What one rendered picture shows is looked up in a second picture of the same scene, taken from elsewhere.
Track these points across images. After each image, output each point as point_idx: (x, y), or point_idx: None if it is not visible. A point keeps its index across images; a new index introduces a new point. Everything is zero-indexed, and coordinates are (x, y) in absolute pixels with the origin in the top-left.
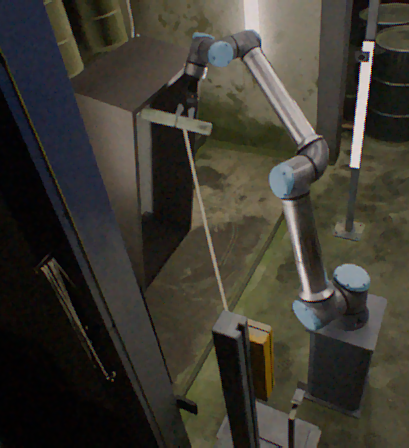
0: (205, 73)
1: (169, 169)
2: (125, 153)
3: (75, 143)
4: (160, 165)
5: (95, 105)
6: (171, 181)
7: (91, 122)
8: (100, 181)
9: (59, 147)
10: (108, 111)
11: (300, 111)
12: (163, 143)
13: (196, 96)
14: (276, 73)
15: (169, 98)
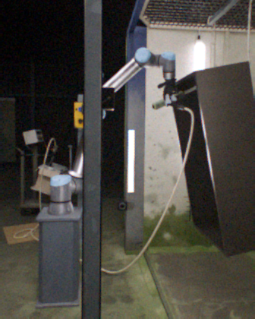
0: (163, 75)
1: (240, 186)
2: (177, 110)
3: None
4: (249, 183)
5: (188, 85)
6: (240, 200)
7: (193, 95)
8: (127, 83)
9: None
10: (181, 87)
11: None
12: (241, 158)
13: (158, 85)
14: (119, 71)
15: (228, 112)
